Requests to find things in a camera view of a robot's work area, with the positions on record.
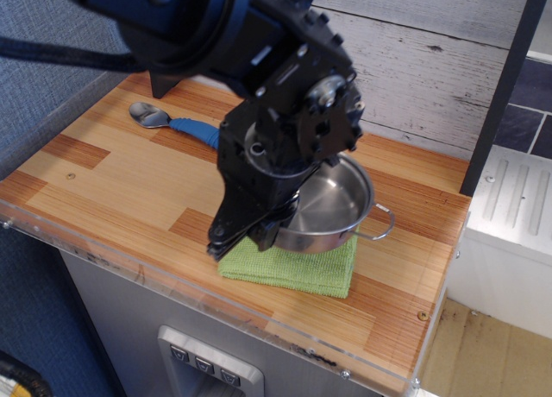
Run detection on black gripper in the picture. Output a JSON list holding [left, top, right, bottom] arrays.
[[205, 97, 323, 262]]

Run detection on stainless steel pot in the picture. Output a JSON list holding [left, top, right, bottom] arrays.
[[274, 153, 395, 254]]

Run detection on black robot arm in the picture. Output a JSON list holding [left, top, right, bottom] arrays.
[[72, 0, 363, 259]]

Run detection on green folded cloth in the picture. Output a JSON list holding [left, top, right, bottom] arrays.
[[217, 236, 357, 299]]

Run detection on clear acrylic edge guard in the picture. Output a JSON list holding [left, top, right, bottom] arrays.
[[1, 191, 470, 396]]

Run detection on silver dispenser button panel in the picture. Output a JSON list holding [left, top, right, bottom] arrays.
[[157, 325, 265, 396]]

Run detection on grey toy fridge cabinet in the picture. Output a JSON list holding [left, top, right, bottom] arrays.
[[62, 251, 419, 396]]

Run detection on white plastic sink unit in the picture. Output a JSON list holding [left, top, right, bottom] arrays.
[[447, 146, 551, 337]]

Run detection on blue handled metal spoon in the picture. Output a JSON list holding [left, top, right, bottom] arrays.
[[129, 102, 219, 149]]

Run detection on dark left vertical post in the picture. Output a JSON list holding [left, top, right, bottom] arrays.
[[149, 70, 184, 99]]

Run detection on dark vertical post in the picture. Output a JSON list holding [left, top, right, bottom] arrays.
[[149, 70, 184, 99], [460, 0, 547, 197]]

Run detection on black braided cable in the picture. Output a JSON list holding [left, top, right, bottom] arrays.
[[0, 36, 150, 73]]

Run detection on dark right vertical post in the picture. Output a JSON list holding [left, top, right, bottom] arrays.
[[460, 0, 547, 197]]

